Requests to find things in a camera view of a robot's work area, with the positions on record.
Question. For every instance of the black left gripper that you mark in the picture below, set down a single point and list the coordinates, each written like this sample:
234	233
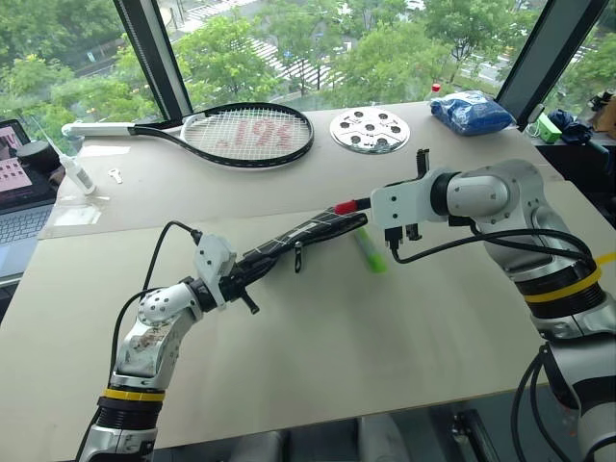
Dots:
235	285

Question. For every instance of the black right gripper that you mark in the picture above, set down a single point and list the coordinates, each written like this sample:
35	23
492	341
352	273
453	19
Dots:
403	233

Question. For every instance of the red marker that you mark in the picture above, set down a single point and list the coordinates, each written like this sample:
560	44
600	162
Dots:
344	208

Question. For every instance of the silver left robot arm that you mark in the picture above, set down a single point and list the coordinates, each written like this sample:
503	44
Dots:
155	308

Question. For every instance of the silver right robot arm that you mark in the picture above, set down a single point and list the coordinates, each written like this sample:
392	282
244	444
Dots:
481	192

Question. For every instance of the green highlighter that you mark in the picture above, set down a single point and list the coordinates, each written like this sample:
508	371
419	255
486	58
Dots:
373	252

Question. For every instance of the round silver perforated metal disc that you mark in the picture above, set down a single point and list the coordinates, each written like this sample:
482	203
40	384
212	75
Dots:
370	130

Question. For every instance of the blue plastic bag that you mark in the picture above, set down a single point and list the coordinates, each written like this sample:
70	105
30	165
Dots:
469	114

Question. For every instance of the small silver key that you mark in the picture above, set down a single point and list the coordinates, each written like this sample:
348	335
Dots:
115	176

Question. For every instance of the grey rounded shape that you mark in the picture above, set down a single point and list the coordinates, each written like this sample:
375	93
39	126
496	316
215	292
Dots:
385	435

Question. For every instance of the clear plastic sheet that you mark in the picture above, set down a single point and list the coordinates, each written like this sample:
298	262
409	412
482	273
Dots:
77	215

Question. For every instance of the small green box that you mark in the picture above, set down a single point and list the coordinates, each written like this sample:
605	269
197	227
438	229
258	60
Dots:
548	129

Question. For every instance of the black and white tennis racket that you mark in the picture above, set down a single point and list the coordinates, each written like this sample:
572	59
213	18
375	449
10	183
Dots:
144	129

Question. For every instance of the white glue tube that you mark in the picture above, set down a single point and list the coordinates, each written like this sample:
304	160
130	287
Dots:
77	174

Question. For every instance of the dark blue cloth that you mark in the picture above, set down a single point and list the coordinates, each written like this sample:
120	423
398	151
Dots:
573	129

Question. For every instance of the dark side table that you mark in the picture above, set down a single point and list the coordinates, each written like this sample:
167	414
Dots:
584	168

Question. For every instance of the black and white window pillar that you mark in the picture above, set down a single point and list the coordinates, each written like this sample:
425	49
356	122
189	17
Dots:
544	53
151	58

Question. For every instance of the grey laptop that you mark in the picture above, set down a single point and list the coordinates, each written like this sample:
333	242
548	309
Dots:
21	226

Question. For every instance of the brown cardboard box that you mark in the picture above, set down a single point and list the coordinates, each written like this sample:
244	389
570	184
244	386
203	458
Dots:
607	115

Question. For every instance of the round black speaker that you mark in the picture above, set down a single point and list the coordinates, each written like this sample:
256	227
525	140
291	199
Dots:
37	156

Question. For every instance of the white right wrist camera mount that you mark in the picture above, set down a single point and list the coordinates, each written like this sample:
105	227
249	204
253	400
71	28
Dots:
399	202

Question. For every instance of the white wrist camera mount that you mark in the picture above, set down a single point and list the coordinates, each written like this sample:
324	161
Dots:
214	257
399	202

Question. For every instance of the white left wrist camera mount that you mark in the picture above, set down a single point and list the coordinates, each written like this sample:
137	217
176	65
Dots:
214	257

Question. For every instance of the black metal bracket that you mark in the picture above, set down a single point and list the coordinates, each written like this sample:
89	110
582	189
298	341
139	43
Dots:
474	433

